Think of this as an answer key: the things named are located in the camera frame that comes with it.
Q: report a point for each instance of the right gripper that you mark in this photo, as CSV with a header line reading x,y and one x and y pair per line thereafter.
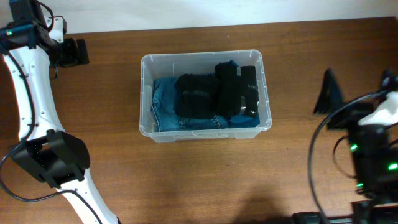
x,y
329,99

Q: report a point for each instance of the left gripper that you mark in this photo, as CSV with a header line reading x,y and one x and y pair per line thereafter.
x,y
72,57

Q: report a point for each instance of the dark blue jeans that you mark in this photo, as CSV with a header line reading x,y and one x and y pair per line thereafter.
x,y
165,98

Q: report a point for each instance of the teal blue shirt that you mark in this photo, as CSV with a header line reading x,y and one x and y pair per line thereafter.
x,y
245,121

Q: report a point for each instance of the black garment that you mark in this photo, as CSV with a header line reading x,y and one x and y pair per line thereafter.
x,y
236,90

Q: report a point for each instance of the dark navy garment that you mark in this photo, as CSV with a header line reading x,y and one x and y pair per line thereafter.
x,y
196,96

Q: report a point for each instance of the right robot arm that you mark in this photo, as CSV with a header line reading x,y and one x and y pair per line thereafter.
x,y
374,158

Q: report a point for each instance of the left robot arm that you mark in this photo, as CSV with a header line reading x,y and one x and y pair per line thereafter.
x,y
33,44

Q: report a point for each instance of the clear plastic storage bin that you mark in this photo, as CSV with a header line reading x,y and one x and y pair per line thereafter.
x,y
154,66

